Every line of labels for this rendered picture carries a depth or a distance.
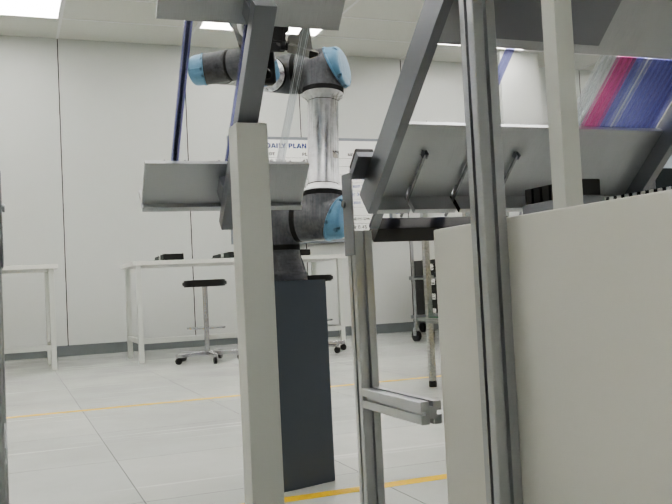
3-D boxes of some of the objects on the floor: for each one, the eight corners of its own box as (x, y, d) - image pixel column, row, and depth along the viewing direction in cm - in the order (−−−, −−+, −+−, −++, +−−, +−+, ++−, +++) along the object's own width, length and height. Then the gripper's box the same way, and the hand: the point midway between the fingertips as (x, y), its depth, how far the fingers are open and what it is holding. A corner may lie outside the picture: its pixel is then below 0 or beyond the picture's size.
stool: (168, 362, 652) (164, 282, 655) (234, 357, 672) (230, 279, 674) (180, 366, 606) (176, 280, 608) (250, 361, 625) (247, 277, 628)
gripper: (215, 0, 179) (237, 16, 162) (303, 7, 186) (333, 23, 169) (213, 40, 182) (234, 60, 165) (299, 46, 189) (328, 65, 172)
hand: (283, 56), depth 168 cm, fingers open, 14 cm apart
